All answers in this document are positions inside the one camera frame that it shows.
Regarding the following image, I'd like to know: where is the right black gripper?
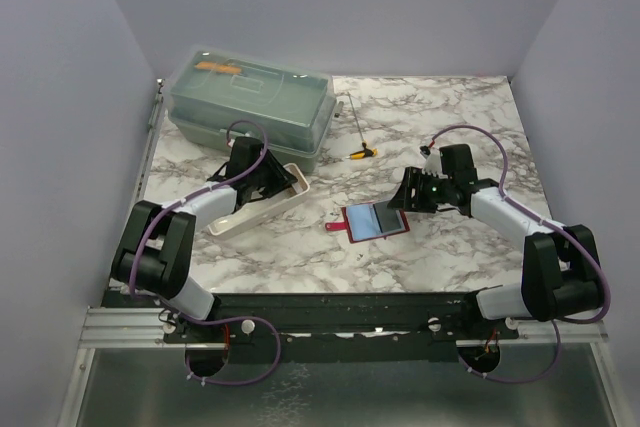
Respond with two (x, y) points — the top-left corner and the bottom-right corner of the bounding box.
(388, 166), (455, 214)

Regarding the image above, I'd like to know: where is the credit card with magnetic stripe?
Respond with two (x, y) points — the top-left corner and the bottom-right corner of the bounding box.
(373, 201), (405, 235)

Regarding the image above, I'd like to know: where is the red leather card holder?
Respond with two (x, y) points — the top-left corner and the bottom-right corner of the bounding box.
(325, 202), (410, 244)

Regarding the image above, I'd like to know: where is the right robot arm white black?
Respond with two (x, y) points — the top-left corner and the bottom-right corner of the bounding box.
(388, 144), (605, 339)

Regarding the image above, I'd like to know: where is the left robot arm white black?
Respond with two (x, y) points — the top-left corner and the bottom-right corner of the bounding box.
(110, 137), (298, 342)

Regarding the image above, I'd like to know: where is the white rectangular plastic tray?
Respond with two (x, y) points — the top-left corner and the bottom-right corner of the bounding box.
(207, 163), (310, 241)

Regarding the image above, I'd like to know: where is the green plastic toolbox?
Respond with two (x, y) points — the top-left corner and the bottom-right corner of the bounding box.
(164, 47), (338, 173)

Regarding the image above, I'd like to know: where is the orange tool inside toolbox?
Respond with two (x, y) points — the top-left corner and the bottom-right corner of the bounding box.
(194, 61), (243, 75)

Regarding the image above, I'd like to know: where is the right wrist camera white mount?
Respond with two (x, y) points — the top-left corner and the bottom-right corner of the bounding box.
(420, 144), (442, 176)

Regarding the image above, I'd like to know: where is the yellow black T-handle hex key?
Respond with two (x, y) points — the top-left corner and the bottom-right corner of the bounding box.
(347, 92), (378, 160)

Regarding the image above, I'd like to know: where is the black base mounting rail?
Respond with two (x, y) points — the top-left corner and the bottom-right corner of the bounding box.
(102, 289), (534, 366)

